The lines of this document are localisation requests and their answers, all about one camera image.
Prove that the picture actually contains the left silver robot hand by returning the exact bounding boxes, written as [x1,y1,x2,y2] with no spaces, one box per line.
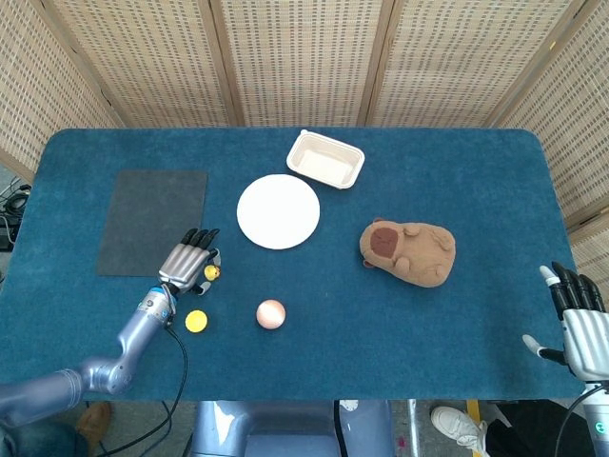
[157,228,224,295]

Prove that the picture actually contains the black cables on floor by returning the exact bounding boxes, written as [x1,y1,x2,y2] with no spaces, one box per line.
[0,183,32,253]

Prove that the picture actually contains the dark grey rectangular mat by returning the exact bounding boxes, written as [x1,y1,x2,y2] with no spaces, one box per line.
[95,169,209,278]

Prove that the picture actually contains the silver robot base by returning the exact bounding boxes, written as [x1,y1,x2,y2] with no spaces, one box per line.
[188,398,396,457]

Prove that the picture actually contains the pink ball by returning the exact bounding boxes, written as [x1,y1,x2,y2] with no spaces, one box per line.
[255,299,287,330]

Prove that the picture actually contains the blue table cloth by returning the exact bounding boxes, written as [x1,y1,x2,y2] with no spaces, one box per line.
[0,127,588,402]

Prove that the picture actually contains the white round plate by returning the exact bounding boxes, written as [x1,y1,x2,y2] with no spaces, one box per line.
[236,173,322,251]

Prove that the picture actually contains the brown capybara plush toy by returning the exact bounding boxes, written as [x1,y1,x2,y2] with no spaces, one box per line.
[358,217,458,288]

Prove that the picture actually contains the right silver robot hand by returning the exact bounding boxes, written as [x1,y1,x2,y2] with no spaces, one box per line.
[521,261,609,382]

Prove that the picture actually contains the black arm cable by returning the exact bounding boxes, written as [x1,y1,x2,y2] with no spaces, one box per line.
[97,323,189,456]

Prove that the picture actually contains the woven bamboo folding screen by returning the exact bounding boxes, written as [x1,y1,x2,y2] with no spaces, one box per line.
[0,0,609,291]

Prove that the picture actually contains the white rectangular plastic container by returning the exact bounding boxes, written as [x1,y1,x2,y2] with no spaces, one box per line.
[285,129,366,191]

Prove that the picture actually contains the yellow disc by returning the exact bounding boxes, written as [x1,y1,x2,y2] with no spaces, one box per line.
[185,309,209,333]

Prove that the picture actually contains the white sneaker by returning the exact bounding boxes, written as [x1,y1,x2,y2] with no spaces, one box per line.
[430,405,489,456]

